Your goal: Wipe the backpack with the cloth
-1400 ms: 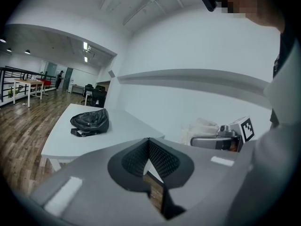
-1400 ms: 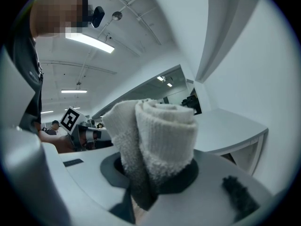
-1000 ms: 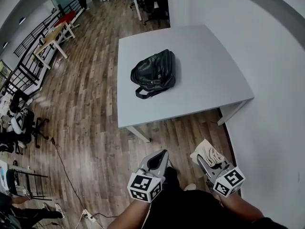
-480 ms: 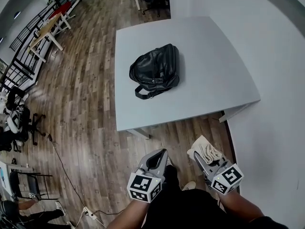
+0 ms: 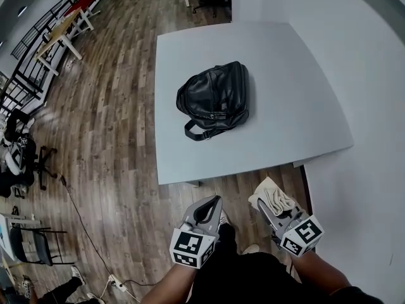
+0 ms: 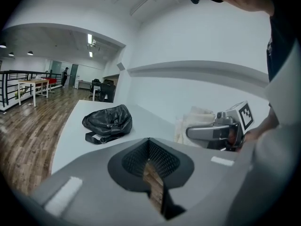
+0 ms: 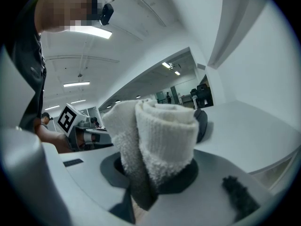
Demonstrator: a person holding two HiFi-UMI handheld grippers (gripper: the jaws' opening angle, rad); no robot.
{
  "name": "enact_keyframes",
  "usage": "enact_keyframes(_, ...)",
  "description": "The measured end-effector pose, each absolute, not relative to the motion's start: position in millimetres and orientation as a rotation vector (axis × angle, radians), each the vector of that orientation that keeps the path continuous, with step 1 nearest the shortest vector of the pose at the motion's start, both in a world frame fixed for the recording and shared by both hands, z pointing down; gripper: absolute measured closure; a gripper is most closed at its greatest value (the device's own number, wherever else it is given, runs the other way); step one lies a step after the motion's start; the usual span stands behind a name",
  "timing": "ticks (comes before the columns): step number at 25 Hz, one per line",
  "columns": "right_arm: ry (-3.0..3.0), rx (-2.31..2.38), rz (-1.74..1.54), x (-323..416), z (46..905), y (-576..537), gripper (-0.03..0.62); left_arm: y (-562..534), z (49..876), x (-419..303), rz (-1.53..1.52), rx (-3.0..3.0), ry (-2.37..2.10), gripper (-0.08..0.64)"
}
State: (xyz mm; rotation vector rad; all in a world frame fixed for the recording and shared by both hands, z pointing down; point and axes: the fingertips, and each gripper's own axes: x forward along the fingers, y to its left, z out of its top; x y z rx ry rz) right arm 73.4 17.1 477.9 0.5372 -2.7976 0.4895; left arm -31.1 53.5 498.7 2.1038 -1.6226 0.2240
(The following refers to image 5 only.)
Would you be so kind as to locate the person's right forearm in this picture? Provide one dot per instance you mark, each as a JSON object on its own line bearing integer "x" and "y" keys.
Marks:
{"x": 316, "y": 274}

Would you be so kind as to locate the person's right white shoe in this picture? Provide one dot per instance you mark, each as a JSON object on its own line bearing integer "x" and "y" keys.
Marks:
{"x": 250, "y": 249}

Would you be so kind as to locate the person's left forearm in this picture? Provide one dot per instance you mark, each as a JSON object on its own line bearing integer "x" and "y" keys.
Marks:
{"x": 171, "y": 283}

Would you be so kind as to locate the black metal railing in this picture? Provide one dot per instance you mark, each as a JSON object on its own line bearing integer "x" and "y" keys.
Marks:
{"x": 28, "y": 59}

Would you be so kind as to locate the person's black shirt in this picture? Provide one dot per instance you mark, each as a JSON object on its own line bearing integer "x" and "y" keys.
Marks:
{"x": 253, "y": 280}

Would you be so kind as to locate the white power strip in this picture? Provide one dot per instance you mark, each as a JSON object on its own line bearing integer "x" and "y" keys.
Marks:
{"x": 116, "y": 283}

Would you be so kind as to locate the black leather backpack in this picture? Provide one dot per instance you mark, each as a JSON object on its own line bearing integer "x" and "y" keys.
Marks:
{"x": 215, "y": 97}

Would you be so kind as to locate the red table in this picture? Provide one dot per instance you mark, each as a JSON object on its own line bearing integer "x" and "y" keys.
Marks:
{"x": 80, "y": 3}

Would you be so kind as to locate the person's left white shoe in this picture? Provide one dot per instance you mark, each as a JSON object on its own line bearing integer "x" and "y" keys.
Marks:
{"x": 223, "y": 217}

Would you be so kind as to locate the person's white shoe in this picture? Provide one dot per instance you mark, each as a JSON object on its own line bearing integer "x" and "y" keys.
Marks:
{"x": 250, "y": 249}
{"x": 223, "y": 217}

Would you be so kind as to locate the black swivel chair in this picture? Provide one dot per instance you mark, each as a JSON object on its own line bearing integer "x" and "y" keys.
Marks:
{"x": 42, "y": 163}

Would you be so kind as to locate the person's black trousers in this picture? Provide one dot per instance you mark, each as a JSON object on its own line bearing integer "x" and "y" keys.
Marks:
{"x": 228, "y": 239}

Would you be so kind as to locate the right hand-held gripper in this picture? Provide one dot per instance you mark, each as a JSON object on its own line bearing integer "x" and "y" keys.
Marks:
{"x": 303, "y": 236}

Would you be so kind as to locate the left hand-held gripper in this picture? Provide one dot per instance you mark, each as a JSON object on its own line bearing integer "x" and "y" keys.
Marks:
{"x": 190, "y": 249}

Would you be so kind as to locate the black equipment pile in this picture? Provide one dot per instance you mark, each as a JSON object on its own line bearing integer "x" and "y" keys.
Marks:
{"x": 19, "y": 157}

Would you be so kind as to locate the black folding chair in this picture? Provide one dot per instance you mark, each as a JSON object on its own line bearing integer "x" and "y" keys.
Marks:
{"x": 38, "y": 245}

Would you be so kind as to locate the beige cloth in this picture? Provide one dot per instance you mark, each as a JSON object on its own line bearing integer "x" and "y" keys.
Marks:
{"x": 275, "y": 198}

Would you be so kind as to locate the wooden desk with white legs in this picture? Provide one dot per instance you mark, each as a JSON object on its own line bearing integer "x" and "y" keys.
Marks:
{"x": 60, "y": 30}

